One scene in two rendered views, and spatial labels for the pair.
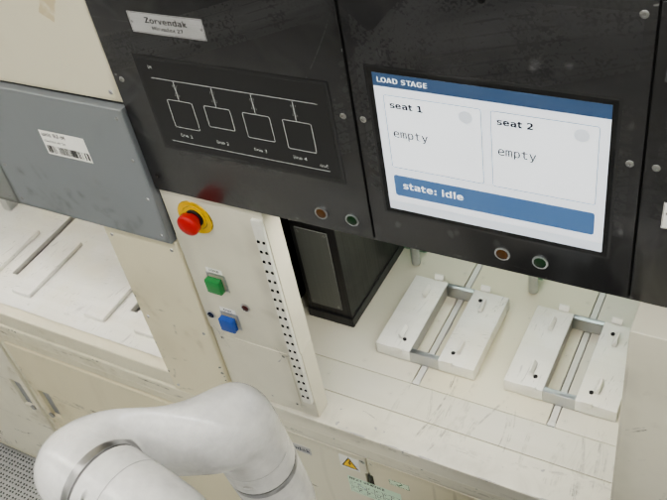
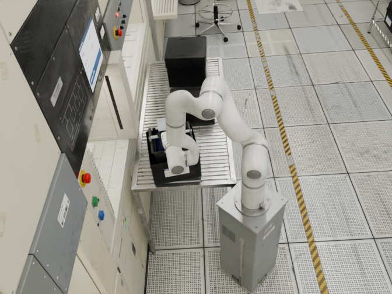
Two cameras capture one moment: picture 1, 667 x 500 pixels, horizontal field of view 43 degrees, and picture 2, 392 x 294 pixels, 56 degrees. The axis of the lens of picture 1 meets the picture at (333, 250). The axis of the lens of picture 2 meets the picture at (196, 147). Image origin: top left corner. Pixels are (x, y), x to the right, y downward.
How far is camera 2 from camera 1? 1.76 m
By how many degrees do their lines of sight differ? 79
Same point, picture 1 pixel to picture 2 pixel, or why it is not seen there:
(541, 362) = not seen: hidden behind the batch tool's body
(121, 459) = (206, 87)
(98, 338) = not seen: outside the picture
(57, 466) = (214, 96)
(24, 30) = (36, 164)
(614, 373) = not seen: hidden behind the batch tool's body
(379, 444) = (120, 196)
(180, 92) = (66, 118)
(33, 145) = (59, 235)
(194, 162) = (76, 147)
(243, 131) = (76, 111)
